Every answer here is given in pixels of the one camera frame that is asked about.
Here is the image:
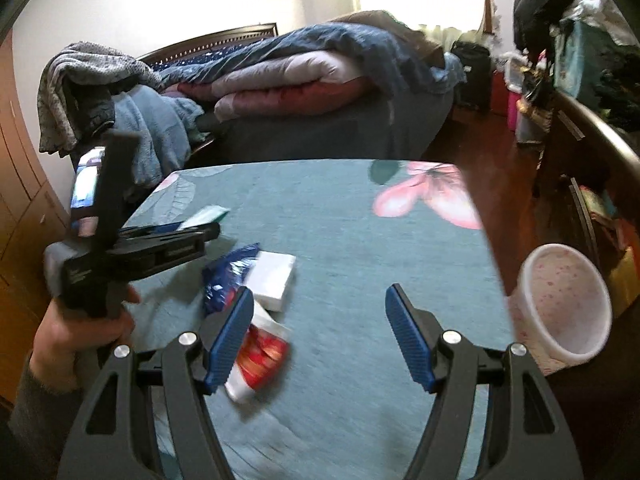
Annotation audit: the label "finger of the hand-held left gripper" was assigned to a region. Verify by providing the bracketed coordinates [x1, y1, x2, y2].
[119, 221, 222, 247]

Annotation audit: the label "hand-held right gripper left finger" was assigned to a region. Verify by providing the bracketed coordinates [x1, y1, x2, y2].
[56, 285, 256, 480]

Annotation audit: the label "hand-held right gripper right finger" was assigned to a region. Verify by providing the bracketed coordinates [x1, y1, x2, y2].
[384, 282, 586, 480]

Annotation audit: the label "green white packet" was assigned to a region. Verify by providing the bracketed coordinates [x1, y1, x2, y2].
[179, 206, 232, 226]

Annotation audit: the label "red white wrapper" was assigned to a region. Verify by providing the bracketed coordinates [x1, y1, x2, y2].
[224, 300, 292, 405]

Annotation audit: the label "blue snack wrapper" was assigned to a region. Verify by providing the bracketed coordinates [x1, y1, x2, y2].
[201, 242, 262, 317]

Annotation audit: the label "white tissue pack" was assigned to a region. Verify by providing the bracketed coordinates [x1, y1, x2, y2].
[247, 251, 297, 312]

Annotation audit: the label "white pink-dotted bin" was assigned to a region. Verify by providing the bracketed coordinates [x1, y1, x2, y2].
[515, 243, 613, 362]

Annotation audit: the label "person's left forearm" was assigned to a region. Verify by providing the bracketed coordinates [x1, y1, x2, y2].
[0, 355, 85, 480]

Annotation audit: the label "person's left hand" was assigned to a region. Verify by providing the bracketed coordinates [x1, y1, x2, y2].
[30, 284, 142, 393]

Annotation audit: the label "wooden wardrobe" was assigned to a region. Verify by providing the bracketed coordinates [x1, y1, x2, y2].
[0, 30, 76, 411]

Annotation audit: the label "teal floral tablecloth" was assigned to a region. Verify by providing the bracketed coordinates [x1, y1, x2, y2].
[112, 158, 516, 480]

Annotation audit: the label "light blue fleece blanket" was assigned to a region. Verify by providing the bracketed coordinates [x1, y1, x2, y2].
[112, 85, 206, 203]

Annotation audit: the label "dark jacket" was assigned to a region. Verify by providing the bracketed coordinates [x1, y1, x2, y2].
[65, 82, 116, 148]

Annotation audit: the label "bed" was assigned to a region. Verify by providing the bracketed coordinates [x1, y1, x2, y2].
[135, 10, 468, 167]

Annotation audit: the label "blue star pillow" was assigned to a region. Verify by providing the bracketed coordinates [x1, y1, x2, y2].
[150, 42, 236, 73]

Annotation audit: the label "pink white folded quilt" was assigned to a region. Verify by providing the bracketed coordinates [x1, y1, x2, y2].
[165, 50, 372, 122]

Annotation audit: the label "grey knitted blanket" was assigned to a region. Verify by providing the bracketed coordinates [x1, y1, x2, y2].
[39, 42, 163, 158]

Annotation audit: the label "dark wooden headboard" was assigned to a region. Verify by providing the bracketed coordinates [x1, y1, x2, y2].
[136, 22, 278, 67]

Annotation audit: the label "yellow framed box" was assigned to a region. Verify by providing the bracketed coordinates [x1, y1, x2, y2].
[580, 187, 621, 226]

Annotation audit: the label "blue duvet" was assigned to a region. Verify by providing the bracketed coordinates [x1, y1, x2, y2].
[155, 22, 466, 97]

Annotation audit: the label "pink plastic container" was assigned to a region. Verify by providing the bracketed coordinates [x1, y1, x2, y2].
[506, 87, 524, 133]

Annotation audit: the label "red box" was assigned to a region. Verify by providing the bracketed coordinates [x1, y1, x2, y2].
[491, 71, 510, 116]

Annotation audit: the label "dark wooden dresser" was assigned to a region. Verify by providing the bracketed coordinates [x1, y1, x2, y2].
[535, 90, 640, 321]

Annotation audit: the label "black suitcase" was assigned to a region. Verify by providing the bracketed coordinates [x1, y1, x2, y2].
[450, 41, 493, 113]

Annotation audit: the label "brown blanket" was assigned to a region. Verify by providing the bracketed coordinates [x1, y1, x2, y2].
[327, 10, 446, 68]

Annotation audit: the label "white plastic container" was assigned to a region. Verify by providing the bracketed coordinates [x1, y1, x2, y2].
[502, 52, 531, 86]

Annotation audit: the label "pale window curtain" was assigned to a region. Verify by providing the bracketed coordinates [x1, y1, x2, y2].
[345, 0, 493, 51]

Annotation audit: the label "folded dark clothes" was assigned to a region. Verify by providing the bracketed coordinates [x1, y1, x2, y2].
[595, 67, 640, 133]

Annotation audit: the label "teal storage box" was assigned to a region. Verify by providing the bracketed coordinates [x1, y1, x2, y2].
[555, 20, 640, 106]

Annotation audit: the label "black hanging coat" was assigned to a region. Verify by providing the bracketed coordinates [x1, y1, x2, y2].
[514, 0, 581, 56]

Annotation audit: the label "white clothes pile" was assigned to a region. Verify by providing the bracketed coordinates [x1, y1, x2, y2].
[567, 0, 631, 36]

